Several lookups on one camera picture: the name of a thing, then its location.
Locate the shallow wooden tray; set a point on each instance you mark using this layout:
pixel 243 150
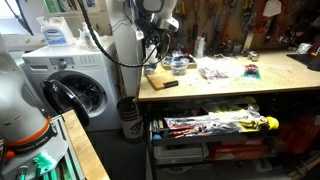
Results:
pixel 192 63

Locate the white washing machine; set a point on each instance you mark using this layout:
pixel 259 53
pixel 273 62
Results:
pixel 66 63

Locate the clear plastic bags pile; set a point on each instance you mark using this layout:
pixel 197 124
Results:
pixel 220 68

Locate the clear plastic storage bin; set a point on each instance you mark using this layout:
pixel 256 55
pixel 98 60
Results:
pixel 180 152

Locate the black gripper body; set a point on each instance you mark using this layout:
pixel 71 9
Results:
pixel 156 35

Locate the white paper note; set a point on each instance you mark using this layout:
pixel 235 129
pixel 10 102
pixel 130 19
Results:
pixel 271 8

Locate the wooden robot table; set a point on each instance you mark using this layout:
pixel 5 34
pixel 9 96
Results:
pixel 83 146

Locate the red toolbox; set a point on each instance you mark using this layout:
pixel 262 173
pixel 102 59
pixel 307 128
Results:
pixel 236 150

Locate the wooden board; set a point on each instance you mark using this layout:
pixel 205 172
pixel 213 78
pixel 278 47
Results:
pixel 160 81

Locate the black marker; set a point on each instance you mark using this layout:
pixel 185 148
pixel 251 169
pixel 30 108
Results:
pixel 170 84

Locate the green red package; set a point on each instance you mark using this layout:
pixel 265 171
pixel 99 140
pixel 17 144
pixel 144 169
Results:
pixel 251 71

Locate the plastic packaged tools pile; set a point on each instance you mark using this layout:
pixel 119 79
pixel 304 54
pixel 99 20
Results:
pixel 206 123

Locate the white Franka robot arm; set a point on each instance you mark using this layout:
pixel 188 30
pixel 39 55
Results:
pixel 20 100

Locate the white spray bottle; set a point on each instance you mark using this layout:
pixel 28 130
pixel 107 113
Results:
pixel 88 35

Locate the white column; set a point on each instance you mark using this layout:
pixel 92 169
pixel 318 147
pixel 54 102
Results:
pixel 125 50

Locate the wooden top workbench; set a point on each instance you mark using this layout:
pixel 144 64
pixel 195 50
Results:
pixel 233 85

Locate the yellow tool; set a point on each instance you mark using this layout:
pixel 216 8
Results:
pixel 266 123

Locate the clear plastic cup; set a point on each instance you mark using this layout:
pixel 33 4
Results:
pixel 179 68

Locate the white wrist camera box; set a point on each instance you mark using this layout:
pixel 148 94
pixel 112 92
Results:
pixel 170 24

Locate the striped trash can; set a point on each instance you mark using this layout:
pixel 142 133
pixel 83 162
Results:
pixel 130 120

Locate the blue white canister bottle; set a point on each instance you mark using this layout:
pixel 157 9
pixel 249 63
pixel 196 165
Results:
pixel 151 55

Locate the green clamp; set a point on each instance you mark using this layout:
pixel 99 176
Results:
pixel 45 165

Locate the slim white bottle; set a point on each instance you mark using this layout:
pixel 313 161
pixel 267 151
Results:
pixel 200 46

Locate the silver metal bell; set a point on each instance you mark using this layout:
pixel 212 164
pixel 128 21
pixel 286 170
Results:
pixel 254 56

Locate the blue label detergent jug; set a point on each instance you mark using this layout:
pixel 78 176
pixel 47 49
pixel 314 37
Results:
pixel 56 31

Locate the black tray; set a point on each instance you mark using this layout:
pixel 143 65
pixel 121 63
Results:
pixel 306 61

